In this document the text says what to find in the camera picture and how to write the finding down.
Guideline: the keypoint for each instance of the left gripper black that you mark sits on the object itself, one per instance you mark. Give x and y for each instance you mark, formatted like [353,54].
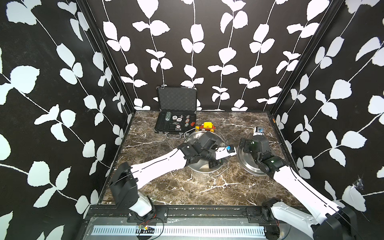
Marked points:
[215,163]

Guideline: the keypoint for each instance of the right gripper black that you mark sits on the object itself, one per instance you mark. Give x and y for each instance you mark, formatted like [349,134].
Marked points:
[248,143]

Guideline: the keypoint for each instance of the stainless steel pot lid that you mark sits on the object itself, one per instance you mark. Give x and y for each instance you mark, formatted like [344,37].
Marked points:
[248,163]

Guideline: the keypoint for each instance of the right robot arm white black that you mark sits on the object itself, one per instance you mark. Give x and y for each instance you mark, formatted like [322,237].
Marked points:
[325,219]

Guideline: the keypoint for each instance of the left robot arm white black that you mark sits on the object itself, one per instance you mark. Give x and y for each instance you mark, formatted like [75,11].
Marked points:
[128,180]

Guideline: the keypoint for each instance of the yellow red toy car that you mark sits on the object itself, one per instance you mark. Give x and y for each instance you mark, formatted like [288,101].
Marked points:
[207,126]

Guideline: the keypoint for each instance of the black poker chip case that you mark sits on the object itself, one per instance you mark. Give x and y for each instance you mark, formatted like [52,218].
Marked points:
[182,103]

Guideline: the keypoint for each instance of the blue green chip stack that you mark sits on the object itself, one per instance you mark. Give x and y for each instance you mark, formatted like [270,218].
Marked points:
[168,116]

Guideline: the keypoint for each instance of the white perforated strip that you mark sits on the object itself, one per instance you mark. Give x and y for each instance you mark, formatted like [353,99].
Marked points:
[186,231]

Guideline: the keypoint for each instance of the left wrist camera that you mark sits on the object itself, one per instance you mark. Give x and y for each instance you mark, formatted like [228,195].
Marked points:
[224,152]

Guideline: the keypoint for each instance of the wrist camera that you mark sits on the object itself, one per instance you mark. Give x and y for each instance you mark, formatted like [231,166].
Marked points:
[258,131]
[224,152]

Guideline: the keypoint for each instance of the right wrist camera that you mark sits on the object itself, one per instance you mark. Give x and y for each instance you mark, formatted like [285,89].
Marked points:
[258,131]

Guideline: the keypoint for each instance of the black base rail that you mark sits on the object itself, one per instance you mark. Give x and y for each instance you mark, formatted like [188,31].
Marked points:
[252,214]

